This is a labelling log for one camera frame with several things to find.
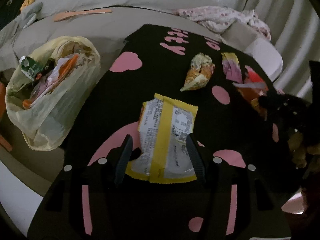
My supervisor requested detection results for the yellow white snack wrapper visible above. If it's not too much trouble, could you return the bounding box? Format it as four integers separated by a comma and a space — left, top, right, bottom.
126, 94, 198, 184

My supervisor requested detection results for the red white wrapper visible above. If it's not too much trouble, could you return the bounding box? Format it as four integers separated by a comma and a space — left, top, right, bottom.
233, 66, 268, 116

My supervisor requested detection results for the cream noodle packet wrapper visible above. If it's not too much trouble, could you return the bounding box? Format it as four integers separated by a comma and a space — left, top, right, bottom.
180, 53, 215, 92

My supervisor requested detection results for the yellow plastic trash bag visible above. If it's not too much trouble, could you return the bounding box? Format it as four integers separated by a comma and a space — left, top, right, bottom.
5, 36, 101, 151

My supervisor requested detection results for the right hand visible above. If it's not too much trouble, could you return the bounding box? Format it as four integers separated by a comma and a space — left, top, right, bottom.
287, 128, 319, 172

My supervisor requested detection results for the black pink table cloth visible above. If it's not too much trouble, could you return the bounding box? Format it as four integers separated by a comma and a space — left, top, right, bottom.
27, 24, 293, 239

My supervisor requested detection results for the yellow pink wrapper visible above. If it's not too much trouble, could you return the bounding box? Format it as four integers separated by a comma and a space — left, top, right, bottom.
221, 53, 242, 83

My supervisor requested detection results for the grey curtain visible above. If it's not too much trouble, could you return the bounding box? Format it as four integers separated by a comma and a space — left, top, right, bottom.
240, 0, 319, 101

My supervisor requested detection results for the pink floral blanket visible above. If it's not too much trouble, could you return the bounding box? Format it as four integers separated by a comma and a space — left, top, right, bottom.
174, 5, 272, 41

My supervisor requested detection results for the green white carton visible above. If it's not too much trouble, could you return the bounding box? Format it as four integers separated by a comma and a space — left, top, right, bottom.
19, 56, 44, 81

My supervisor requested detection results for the grey covered sofa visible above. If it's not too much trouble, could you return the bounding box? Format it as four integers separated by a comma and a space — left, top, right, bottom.
0, 0, 283, 81

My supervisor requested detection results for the orange flat stick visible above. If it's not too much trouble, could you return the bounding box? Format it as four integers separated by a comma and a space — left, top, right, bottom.
54, 9, 112, 22

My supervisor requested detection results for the grey plush toy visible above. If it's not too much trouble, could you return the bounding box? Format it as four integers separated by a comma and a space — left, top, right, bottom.
18, 2, 43, 29

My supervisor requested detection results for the yellow plush toy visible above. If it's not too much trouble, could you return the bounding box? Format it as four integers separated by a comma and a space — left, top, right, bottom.
20, 0, 35, 12

